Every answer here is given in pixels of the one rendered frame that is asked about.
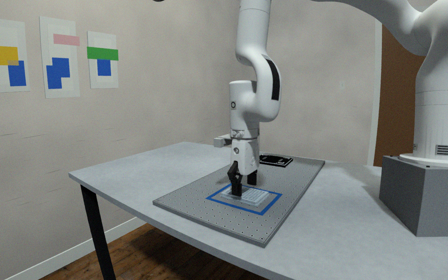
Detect blue rectangular tape outline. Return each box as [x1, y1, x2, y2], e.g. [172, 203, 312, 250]
[205, 183, 283, 216]

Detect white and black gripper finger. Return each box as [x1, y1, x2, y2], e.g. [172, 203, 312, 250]
[247, 170, 257, 186]
[227, 161, 243, 197]

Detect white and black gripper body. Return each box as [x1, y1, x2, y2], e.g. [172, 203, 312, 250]
[231, 137, 259, 176]

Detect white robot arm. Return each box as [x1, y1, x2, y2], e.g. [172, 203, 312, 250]
[213, 0, 448, 167]

